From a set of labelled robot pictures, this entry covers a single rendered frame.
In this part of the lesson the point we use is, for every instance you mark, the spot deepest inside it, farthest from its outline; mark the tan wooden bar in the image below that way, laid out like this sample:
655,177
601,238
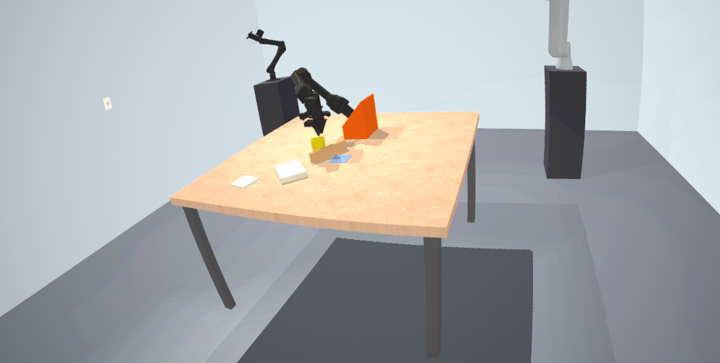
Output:
328,151

